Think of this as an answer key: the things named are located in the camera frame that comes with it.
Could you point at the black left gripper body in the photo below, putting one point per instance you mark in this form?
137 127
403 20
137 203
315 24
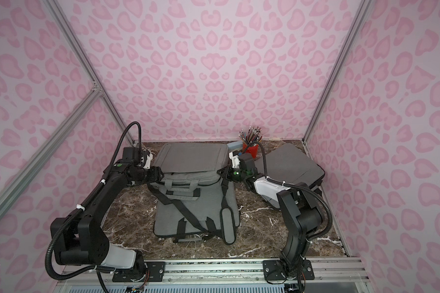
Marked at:
157 174

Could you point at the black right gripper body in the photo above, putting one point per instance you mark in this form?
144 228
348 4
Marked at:
225 172

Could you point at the grey zippered laptop bag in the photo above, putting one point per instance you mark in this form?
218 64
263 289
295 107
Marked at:
190 166

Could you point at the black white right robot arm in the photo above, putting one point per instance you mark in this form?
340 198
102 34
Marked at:
306 216

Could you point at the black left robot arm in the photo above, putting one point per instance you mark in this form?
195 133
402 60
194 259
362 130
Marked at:
79 243

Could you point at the dark grey laptop case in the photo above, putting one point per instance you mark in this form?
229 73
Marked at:
286 164

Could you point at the flat grey laptop sleeve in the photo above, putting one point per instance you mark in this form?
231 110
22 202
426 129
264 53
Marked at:
214 213

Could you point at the red pencil cup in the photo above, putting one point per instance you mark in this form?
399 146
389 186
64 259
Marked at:
253 150

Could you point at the light blue eraser box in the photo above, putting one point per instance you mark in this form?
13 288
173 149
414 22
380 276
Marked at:
235 146

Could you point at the bundle of coloured pencils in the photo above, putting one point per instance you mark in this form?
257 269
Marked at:
251 136

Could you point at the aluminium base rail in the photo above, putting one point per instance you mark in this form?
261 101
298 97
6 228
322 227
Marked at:
241 275

